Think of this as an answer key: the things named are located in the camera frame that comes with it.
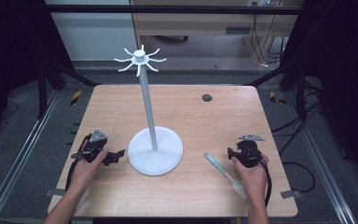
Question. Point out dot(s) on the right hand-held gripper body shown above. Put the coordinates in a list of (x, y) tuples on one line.
[(248, 152)]

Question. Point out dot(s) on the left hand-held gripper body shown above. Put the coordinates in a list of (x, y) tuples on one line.
[(96, 143)]

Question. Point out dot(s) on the white hook stand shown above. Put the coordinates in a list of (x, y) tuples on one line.
[(154, 149)]

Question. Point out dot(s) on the person's right hand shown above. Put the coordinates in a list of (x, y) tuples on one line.
[(254, 180)]

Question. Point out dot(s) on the person's left hand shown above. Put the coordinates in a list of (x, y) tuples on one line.
[(85, 174)]

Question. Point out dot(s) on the yellow black tape marker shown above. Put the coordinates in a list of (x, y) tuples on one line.
[(275, 98), (76, 97)]

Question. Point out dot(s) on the dark round table grommet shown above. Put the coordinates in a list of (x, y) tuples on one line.
[(207, 97)]

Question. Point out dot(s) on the grey tape strip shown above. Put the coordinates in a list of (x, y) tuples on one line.
[(54, 192), (290, 194)]

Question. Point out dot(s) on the white cabinet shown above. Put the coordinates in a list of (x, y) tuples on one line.
[(93, 34)]

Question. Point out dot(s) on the metal floor rail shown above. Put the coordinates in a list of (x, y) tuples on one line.
[(323, 161), (18, 155)]

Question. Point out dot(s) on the black frame strut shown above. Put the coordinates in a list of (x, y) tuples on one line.
[(300, 93), (42, 90)]

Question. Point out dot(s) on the black horizontal frame bar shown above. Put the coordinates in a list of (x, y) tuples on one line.
[(167, 9)]

